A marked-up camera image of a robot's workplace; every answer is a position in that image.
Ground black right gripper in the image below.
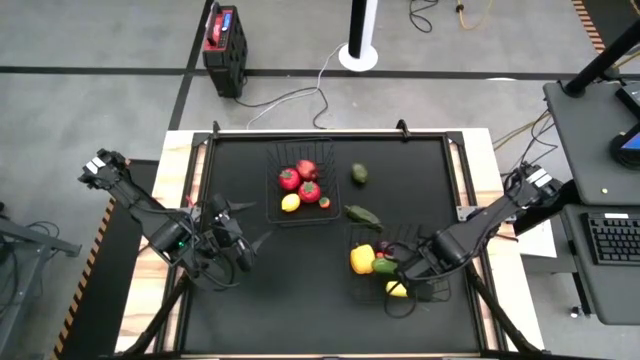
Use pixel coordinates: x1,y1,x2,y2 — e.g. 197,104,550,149
382,242,441,301

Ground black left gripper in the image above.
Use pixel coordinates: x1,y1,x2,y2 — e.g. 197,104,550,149
199,197,274,274

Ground green cucumber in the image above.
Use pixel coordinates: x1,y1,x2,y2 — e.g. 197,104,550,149
371,258,400,275

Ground yellow bell pepper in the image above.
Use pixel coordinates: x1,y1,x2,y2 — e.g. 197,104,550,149
349,243,376,275

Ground black wire basket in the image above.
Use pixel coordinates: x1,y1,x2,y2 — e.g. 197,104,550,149
265,139,341,226
343,223,451,305

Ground red tomato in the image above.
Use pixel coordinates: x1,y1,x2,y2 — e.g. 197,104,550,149
298,180,322,204
277,167,302,192

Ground dark green chili pepper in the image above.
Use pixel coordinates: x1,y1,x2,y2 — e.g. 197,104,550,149
344,204,384,230

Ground dark red mango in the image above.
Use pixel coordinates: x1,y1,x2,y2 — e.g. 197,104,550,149
295,159,320,182

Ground white paper sheet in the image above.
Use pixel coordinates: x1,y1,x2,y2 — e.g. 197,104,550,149
517,219,559,259

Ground black hazard striped mat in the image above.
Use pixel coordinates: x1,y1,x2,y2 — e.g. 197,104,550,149
571,0,640,55
49,158,161,360

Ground red black battery box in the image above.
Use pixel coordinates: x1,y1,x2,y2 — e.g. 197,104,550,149
202,3,249,99

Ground grey keyboard tray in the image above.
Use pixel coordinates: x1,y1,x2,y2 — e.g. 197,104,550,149
559,203,640,326

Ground black keyboard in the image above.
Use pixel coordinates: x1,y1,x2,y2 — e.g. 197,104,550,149
582,211,640,267

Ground grey metal stand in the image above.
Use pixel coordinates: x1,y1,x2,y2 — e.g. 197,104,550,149
0,202,82,360

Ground white black pole stand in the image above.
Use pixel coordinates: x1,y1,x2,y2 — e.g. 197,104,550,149
338,0,380,73

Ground grey desk shelf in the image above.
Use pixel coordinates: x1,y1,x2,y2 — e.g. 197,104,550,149
543,79,640,207

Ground monitor on round stand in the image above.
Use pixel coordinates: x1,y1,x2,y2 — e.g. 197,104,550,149
608,122,640,171

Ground black pole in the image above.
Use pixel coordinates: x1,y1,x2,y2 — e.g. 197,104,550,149
563,18,640,99

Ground black frame strut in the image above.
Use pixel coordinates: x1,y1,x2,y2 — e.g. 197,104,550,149
122,272,194,357
464,259,544,357

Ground black table edge frame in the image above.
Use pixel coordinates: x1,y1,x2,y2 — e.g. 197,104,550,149
177,129,496,359

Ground white floor cable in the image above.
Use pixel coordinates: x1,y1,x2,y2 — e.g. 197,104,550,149
246,42,347,130

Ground yellow black cable bundle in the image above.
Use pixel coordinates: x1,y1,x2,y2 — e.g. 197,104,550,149
492,109,559,176

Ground black looped floor cable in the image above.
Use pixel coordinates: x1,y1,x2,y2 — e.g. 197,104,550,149
408,0,440,34

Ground yellow floor cable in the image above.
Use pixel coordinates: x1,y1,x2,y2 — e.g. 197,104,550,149
455,0,495,30

